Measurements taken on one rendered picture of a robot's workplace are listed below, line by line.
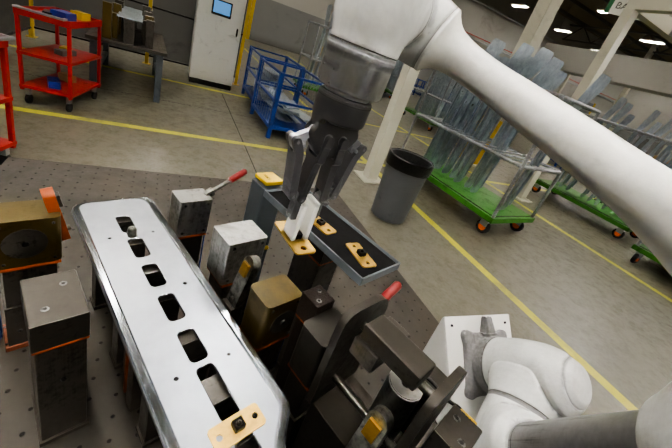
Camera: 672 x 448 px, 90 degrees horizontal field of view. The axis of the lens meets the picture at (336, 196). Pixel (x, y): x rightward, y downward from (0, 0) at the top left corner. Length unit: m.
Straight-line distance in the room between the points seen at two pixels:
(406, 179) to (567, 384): 2.73
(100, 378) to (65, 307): 0.35
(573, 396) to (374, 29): 0.88
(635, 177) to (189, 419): 0.66
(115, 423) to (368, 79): 0.88
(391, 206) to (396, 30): 3.26
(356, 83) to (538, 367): 0.81
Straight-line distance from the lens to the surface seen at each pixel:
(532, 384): 1.01
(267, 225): 1.04
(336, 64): 0.42
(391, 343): 0.56
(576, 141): 0.47
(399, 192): 3.55
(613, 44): 7.13
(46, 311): 0.76
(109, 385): 1.05
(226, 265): 0.80
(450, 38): 0.56
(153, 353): 0.71
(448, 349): 1.10
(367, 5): 0.41
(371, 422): 0.60
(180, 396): 0.67
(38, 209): 0.95
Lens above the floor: 1.56
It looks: 24 degrees down
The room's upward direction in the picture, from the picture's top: 19 degrees clockwise
